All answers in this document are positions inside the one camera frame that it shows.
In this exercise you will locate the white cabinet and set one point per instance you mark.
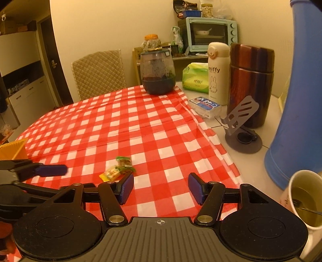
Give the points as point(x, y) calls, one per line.
point(24, 78)

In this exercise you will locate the orange lid glass jar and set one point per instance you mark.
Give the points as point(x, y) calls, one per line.
point(151, 41)

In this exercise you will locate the large blue thermos jug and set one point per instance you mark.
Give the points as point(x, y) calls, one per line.
point(297, 143)

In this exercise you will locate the blue white tissue packet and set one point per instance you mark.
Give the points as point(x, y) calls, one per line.
point(205, 108)

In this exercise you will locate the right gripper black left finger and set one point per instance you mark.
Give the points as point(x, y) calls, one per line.
point(72, 225)

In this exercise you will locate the dark glass teapot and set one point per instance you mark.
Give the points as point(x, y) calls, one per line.
point(157, 71)

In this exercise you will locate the red white checkered tablecloth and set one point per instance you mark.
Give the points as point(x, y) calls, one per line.
point(166, 141)

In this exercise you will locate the orange plastic basket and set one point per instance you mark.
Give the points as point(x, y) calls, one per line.
point(14, 150)

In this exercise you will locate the dark wooden door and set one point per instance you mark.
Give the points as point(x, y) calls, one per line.
point(53, 63)

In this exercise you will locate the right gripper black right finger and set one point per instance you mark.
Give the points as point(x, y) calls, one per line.
point(245, 223)

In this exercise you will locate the wooden side shelf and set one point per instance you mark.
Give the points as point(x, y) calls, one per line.
point(179, 63)

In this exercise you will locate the blue toaster oven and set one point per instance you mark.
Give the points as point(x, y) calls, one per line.
point(198, 33)

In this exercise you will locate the grey phone stand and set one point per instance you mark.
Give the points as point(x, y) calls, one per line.
point(237, 135)

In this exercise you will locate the beige quilted chair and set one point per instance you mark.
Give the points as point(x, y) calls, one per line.
point(99, 73)

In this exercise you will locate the green tissue pack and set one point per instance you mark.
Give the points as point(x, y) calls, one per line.
point(195, 77)

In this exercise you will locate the white miffy thermos bottle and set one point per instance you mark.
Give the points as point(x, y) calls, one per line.
point(218, 72)

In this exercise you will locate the yellow candy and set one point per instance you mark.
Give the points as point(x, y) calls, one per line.
point(111, 174)

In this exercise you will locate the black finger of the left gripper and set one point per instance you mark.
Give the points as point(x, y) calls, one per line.
point(19, 199)
point(24, 169)

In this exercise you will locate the green candy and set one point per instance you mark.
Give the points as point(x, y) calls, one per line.
point(124, 164)

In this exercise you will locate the white paper cup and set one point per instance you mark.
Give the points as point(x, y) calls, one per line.
point(302, 197)

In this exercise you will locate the brown metal thermos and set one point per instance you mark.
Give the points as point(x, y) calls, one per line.
point(251, 74)

